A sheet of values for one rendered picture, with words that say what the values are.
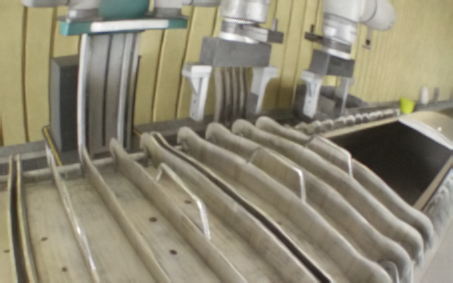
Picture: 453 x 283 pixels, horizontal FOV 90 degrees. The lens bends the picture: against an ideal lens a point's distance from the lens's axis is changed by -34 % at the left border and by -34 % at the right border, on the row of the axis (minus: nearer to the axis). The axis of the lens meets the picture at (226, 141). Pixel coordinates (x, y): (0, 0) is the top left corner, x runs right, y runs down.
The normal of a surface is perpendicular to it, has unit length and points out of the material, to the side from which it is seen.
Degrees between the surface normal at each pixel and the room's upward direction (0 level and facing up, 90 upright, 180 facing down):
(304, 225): 90
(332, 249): 90
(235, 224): 90
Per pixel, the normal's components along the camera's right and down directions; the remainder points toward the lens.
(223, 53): 0.59, 0.41
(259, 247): -0.79, 0.14
